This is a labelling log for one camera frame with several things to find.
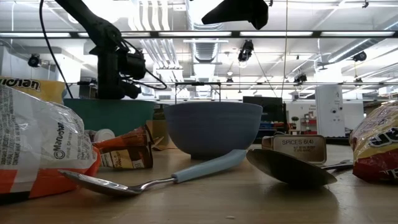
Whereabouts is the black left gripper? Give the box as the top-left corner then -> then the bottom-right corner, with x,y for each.
90,45 -> 142,101

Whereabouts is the green plastic bin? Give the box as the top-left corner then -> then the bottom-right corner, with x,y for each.
63,98 -> 156,137

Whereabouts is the yellow ramen packet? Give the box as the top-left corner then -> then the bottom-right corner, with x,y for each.
0,76 -> 67,106

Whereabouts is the orange brown cocoa packet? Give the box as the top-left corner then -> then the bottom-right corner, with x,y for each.
92,124 -> 155,170

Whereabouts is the large black spoon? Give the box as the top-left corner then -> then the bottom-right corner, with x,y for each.
246,148 -> 354,189

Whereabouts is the black ceiling spotlight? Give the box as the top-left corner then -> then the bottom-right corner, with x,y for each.
237,39 -> 255,63
293,73 -> 308,85
27,54 -> 42,68
352,50 -> 368,62

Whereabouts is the white orange ramen packet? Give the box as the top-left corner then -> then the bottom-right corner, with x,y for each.
0,83 -> 103,202

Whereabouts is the blue bowl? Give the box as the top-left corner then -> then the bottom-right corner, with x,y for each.
163,101 -> 264,161

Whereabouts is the white cabinet pillar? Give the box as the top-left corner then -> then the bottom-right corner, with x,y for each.
315,85 -> 345,138

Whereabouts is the red equipment rack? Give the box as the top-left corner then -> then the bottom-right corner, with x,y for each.
300,111 -> 318,135

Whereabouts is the green rectangular spice tin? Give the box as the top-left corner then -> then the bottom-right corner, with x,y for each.
261,134 -> 328,165

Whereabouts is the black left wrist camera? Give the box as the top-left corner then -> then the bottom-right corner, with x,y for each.
119,50 -> 147,81

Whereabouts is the black left camera cable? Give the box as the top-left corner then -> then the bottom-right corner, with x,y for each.
123,39 -> 168,91

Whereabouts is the white round ceiling duct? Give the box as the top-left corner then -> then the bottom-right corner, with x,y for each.
185,0 -> 230,31

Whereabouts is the black aluminium frame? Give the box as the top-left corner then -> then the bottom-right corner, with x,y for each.
0,30 -> 398,40

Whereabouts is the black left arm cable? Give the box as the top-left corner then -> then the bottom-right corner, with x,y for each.
39,0 -> 75,100

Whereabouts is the grey slanted ceiling duct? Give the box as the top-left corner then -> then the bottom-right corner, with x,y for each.
326,37 -> 384,65

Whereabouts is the blue handled metal spoon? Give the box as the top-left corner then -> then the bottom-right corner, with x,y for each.
58,149 -> 249,197

